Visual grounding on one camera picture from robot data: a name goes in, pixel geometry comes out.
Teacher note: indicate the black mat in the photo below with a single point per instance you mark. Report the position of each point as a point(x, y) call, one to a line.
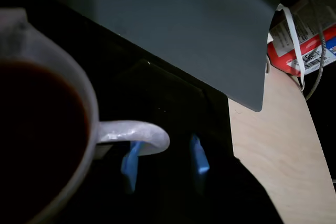
point(157, 90)

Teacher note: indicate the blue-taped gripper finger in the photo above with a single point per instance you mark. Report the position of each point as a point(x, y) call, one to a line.
point(200, 161)
point(130, 166)

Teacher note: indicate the dark grey mat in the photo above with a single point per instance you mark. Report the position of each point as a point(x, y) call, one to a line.
point(183, 24)

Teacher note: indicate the red blue supplement container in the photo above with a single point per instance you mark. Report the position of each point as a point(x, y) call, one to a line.
point(309, 44)

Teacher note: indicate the white mug with dark liquid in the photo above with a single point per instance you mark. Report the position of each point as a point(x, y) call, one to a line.
point(131, 132)

